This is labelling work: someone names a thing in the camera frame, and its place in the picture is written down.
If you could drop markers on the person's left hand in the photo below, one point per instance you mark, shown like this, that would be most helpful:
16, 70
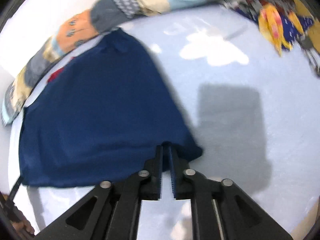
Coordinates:
23, 220

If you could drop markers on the light blue cloud bed sheet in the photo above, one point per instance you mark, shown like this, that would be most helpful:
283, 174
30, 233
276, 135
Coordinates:
250, 142

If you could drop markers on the rolled patchwork quilt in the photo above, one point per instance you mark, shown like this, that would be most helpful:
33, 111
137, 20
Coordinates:
107, 15

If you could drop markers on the colourful patterned cloth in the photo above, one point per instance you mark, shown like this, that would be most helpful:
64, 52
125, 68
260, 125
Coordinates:
272, 17

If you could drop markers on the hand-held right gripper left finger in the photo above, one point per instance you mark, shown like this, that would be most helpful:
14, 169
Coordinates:
160, 170

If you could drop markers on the navy work jacket red collar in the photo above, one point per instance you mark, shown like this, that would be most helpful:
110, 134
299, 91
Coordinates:
100, 110

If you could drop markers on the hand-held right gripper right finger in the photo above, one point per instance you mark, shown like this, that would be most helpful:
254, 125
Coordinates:
172, 172

